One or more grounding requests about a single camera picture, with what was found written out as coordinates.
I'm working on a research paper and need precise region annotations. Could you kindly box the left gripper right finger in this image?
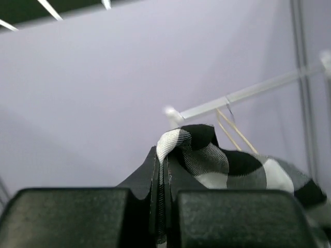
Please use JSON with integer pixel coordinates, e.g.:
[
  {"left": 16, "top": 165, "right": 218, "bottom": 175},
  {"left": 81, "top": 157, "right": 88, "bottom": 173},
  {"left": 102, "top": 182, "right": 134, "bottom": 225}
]
[{"left": 167, "top": 154, "right": 318, "bottom": 247}]

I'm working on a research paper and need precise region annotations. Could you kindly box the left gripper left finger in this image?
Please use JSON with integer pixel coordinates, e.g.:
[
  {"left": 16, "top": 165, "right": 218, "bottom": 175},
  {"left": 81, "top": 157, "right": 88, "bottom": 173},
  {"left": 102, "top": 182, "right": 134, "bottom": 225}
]
[{"left": 1, "top": 147, "right": 158, "bottom": 247}]

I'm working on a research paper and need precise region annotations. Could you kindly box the black white checked shirt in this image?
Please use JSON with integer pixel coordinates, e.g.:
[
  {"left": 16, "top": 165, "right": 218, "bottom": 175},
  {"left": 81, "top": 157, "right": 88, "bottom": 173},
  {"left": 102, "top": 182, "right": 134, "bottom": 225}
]
[{"left": 156, "top": 124, "right": 330, "bottom": 247}]

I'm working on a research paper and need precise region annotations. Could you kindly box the metal clothes rack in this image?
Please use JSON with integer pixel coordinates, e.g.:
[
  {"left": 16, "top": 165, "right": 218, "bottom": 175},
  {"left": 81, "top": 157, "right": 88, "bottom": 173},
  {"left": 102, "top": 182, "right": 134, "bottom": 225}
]
[{"left": 163, "top": 50, "right": 330, "bottom": 128}]

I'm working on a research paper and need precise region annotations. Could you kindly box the aluminium corner frame post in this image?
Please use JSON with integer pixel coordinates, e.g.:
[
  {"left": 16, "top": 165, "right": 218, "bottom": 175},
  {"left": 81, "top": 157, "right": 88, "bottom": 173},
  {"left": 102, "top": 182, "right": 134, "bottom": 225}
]
[{"left": 290, "top": 0, "right": 319, "bottom": 180}]

